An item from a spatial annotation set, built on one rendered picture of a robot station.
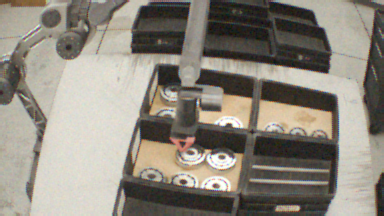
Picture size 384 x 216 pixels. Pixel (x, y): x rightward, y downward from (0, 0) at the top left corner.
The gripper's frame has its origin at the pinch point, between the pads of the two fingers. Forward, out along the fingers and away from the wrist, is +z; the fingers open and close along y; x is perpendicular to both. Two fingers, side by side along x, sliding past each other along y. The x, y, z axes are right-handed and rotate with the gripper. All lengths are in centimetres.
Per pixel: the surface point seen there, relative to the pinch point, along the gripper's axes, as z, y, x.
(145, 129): 18.3, 20.0, 16.7
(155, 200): 21.7, -9.9, 7.4
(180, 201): 19.4, -9.8, -1.2
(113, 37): 107, 189, 83
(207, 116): 23.3, 36.6, -2.7
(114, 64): 37, 75, 46
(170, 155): 23.4, 14.6, 6.6
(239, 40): 68, 150, -7
